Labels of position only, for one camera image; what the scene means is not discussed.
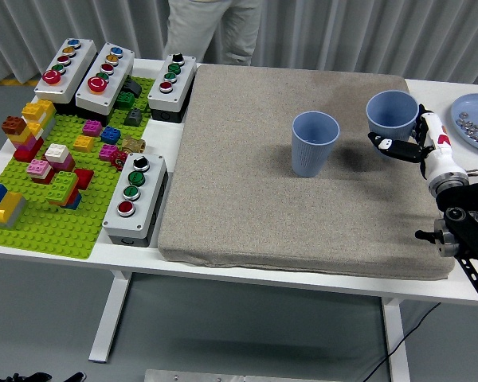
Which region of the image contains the green orange blue brick stack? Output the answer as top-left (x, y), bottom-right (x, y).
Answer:
top-left (45, 170), bottom-right (83, 211)

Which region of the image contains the yellow toy brick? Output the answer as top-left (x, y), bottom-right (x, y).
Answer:
top-left (72, 134), bottom-right (96, 154)

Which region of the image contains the dark green toy brick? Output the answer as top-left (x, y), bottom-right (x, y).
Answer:
top-left (116, 90), bottom-right (136, 111)

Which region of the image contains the multicoloured brick tower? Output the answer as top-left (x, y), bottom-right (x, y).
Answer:
top-left (1, 99), bottom-right (57, 162)

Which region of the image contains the yellow floor tape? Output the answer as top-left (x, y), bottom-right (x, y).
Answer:
top-left (0, 77), bottom-right (41, 87)

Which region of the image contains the green brick baseplate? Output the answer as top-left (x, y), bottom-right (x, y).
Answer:
top-left (0, 76), bottom-right (156, 260)

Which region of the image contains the four-button control box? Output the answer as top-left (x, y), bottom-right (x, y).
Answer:
top-left (147, 53), bottom-right (198, 123)
top-left (102, 151), bottom-right (170, 248)

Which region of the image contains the grey pleated curtain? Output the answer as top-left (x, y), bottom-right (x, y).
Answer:
top-left (0, 0), bottom-right (478, 87)

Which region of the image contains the five-button control box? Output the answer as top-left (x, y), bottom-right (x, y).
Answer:
top-left (75, 41), bottom-right (135, 127)
top-left (33, 37), bottom-right (100, 117)

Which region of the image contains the pink and red brick stack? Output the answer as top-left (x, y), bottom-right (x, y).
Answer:
top-left (26, 158), bottom-right (56, 185)

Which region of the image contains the person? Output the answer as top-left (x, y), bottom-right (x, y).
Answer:
top-left (162, 0), bottom-right (263, 67)

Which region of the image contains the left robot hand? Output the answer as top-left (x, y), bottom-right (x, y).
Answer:
top-left (0, 371), bottom-right (87, 382)

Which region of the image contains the black floor cable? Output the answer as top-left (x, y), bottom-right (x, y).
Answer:
top-left (362, 302), bottom-right (442, 382)

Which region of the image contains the grey sloped brick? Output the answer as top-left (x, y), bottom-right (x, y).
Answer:
top-left (123, 107), bottom-right (144, 127)

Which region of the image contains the blue toy brick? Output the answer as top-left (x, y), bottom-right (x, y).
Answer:
top-left (100, 125), bottom-right (123, 145)

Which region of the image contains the blue plate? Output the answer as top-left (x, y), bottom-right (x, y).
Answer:
top-left (450, 93), bottom-right (478, 155)

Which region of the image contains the magenta toy brick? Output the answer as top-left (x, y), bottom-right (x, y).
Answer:
top-left (98, 143), bottom-right (120, 162)
top-left (82, 119), bottom-right (104, 138)

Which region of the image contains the white and pink brick stack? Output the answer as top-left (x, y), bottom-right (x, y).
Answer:
top-left (44, 142), bottom-right (76, 172)

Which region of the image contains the blue ribbed cup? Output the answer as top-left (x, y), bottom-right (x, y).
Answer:
top-left (365, 90), bottom-right (420, 161)
top-left (292, 110), bottom-right (341, 178)

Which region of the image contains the white table leg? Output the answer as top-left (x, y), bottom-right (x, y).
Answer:
top-left (88, 270), bottom-right (133, 363)
top-left (380, 296), bottom-right (411, 382)

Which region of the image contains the red toy brick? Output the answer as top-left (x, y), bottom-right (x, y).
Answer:
top-left (74, 168), bottom-right (96, 189)

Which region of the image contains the blue yellow grey brick stack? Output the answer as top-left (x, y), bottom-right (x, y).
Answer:
top-left (0, 181), bottom-right (28, 229)

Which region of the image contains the grey-brown fabric mat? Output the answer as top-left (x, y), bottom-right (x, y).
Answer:
top-left (158, 63), bottom-right (456, 282)

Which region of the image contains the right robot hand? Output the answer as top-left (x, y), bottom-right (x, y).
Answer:
top-left (367, 103), bottom-right (466, 185)

